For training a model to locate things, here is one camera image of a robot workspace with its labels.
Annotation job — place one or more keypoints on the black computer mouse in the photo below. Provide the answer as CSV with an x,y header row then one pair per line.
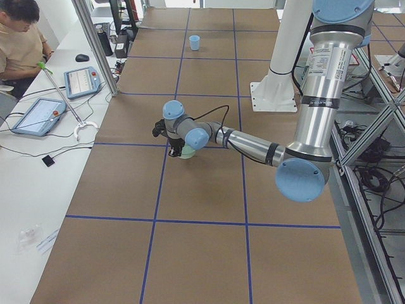
x,y
82,58

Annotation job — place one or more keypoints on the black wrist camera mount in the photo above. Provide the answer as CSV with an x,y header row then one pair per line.
x,y
159,129

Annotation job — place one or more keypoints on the small black square device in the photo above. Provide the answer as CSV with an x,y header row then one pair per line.
x,y
48,161

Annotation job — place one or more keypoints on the aluminium frame post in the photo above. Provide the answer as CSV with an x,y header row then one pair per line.
x,y
95,44

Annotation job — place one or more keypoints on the light blue plastic cup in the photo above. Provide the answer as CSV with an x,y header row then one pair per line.
x,y
194,42

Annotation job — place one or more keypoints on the seated person beige shirt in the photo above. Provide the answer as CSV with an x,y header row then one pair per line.
x,y
22,45

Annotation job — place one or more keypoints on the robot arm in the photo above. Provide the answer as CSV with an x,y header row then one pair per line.
x,y
303,165

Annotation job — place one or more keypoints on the near blue teach pendant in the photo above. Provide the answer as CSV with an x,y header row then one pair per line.
x,y
40,118

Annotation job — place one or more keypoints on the black box with label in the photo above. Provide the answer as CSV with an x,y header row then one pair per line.
x,y
121,46

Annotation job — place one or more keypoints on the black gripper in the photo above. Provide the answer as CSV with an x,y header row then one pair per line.
x,y
174,142

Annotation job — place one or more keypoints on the blue teach pendant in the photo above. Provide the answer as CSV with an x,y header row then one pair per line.
x,y
82,82
40,118

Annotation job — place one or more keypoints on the black water bottle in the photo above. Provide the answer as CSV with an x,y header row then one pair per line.
x,y
104,40

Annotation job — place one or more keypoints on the light green plastic bowl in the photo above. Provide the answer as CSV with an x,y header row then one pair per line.
x,y
187,152

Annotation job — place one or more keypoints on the clear plastic bag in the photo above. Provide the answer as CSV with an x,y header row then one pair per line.
x,y
28,238

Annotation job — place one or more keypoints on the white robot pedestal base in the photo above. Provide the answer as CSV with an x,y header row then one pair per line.
x,y
275,92

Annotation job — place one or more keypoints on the far blue teach pendant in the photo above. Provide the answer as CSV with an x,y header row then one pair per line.
x,y
82,82

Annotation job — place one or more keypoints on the metal reacher grabber stick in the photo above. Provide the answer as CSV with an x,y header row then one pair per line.
x,y
81,124

